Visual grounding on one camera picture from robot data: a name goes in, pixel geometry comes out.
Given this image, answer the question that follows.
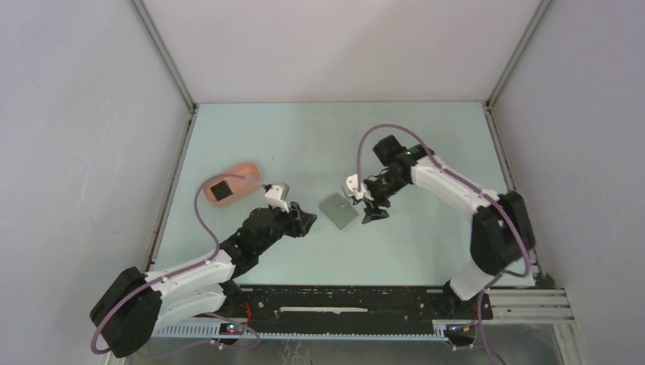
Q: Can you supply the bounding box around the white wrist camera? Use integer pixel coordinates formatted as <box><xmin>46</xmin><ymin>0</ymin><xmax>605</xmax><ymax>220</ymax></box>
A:
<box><xmin>264</xmin><ymin>182</ymin><xmax>291</xmax><ymax>213</ymax></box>
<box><xmin>342</xmin><ymin>174</ymin><xmax>372</xmax><ymax>203</ymax></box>

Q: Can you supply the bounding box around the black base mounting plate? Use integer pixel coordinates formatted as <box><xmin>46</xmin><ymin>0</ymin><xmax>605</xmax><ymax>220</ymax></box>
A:
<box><xmin>218</xmin><ymin>284</ymin><xmax>493</xmax><ymax>336</ymax></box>

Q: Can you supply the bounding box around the aluminium frame rail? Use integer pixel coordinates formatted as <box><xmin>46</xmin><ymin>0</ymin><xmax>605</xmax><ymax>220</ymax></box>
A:
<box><xmin>103</xmin><ymin>287</ymin><xmax>576</xmax><ymax>365</ymax></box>

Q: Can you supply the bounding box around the left controller board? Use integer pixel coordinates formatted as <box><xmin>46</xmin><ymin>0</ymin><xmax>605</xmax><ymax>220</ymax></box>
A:
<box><xmin>218</xmin><ymin>323</ymin><xmax>246</xmax><ymax>336</ymax></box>

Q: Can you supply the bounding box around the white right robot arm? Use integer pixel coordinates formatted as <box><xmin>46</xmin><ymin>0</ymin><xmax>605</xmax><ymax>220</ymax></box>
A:
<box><xmin>343</xmin><ymin>135</ymin><xmax>535</xmax><ymax>318</ymax></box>

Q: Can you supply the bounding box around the right controller board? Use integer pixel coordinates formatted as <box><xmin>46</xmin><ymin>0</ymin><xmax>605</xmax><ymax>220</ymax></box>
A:
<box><xmin>445</xmin><ymin>325</ymin><xmax>476</xmax><ymax>335</ymax></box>

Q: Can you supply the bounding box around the controller board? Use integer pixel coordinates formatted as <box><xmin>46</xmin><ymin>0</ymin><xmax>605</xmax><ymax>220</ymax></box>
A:
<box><xmin>218</xmin><ymin>323</ymin><xmax>246</xmax><ymax>336</ymax></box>
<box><xmin>445</xmin><ymin>325</ymin><xmax>476</xmax><ymax>335</ymax></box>

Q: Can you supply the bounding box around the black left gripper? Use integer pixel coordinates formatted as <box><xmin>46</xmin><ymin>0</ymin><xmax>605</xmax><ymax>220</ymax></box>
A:
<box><xmin>256</xmin><ymin>200</ymin><xmax>316</xmax><ymax>255</ymax></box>

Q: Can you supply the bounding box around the pink oval tray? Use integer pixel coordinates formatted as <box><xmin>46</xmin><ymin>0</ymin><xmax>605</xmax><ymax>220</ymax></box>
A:
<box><xmin>202</xmin><ymin>161</ymin><xmax>262</xmax><ymax>208</ymax></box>

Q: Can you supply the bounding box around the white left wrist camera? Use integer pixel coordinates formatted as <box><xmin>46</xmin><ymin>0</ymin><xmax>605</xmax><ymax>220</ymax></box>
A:
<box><xmin>264</xmin><ymin>182</ymin><xmax>291</xmax><ymax>213</ymax></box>

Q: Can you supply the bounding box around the black credit card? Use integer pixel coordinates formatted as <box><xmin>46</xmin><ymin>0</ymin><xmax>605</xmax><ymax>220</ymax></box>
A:
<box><xmin>210</xmin><ymin>180</ymin><xmax>233</xmax><ymax>202</ymax></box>

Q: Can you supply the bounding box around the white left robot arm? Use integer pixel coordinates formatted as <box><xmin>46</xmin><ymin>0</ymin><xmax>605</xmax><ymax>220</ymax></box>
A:
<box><xmin>90</xmin><ymin>202</ymin><xmax>317</xmax><ymax>358</ymax></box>

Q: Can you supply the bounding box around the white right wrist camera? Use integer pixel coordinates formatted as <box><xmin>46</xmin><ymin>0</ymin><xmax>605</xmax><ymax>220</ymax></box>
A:
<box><xmin>342</xmin><ymin>174</ymin><xmax>372</xmax><ymax>203</ymax></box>

